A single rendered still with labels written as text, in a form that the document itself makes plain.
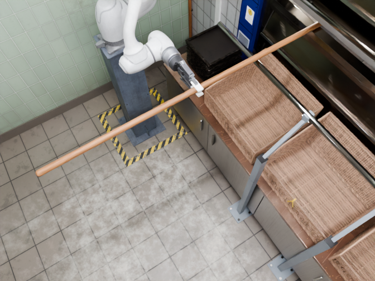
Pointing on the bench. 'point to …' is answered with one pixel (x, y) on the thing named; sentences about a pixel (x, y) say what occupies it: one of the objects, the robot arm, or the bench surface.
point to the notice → (249, 15)
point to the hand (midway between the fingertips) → (197, 88)
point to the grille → (243, 39)
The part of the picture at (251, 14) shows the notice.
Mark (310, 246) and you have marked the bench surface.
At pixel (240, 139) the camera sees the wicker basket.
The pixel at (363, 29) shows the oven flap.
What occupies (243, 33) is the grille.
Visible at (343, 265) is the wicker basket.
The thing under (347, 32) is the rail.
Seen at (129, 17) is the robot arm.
